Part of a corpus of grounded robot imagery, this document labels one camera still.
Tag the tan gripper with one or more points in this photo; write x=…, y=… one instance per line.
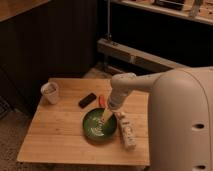
x=106, y=115

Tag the green ceramic bowl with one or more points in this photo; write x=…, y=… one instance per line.
x=94, y=129

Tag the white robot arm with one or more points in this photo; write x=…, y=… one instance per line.
x=180, y=115

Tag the orange red small object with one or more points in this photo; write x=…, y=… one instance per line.
x=102, y=102

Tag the black rectangular remote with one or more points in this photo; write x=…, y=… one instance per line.
x=87, y=100

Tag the white lotion bottle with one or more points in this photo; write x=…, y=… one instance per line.
x=127, y=132

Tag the wooden square table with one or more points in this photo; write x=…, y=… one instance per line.
x=55, y=133

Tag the white paper cup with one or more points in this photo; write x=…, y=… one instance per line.
x=50, y=92

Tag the grey metal shelf beam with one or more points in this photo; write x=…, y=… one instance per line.
x=136, y=57

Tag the upper wooden shelf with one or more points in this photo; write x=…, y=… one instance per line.
x=194, y=10

